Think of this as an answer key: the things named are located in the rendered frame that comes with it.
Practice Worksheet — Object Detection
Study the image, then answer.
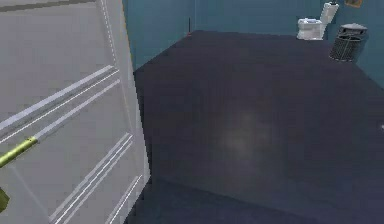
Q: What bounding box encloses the dark grey mesh trash can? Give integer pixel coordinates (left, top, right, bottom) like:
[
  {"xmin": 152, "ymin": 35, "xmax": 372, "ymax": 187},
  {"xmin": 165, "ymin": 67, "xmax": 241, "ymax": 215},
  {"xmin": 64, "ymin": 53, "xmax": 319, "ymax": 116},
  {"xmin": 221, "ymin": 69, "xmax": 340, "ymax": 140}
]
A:
[{"xmin": 328, "ymin": 22, "xmax": 369, "ymax": 63}]

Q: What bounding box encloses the white toilet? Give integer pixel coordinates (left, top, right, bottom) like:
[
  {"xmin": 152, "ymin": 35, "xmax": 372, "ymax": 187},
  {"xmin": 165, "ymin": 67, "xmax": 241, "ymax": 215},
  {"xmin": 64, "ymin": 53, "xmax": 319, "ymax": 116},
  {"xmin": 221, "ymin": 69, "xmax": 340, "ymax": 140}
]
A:
[{"xmin": 296, "ymin": 1, "xmax": 340, "ymax": 41}]

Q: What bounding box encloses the white panelled room door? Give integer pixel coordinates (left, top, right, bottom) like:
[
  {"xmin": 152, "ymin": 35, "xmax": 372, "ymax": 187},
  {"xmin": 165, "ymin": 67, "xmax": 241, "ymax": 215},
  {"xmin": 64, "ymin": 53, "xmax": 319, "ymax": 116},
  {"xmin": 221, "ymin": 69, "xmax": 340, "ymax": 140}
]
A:
[{"xmin": 0, "ymin": 0, "xmax": 151, "ymax": 224}]

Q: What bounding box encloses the green door handle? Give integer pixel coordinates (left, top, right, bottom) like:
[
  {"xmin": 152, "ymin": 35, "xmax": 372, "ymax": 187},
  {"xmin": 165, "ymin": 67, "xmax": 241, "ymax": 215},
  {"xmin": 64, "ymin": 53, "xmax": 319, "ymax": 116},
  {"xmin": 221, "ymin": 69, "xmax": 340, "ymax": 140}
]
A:
[{"xmin": 0, "ymin": 135, "xmax": 39, "ymax": 214}]

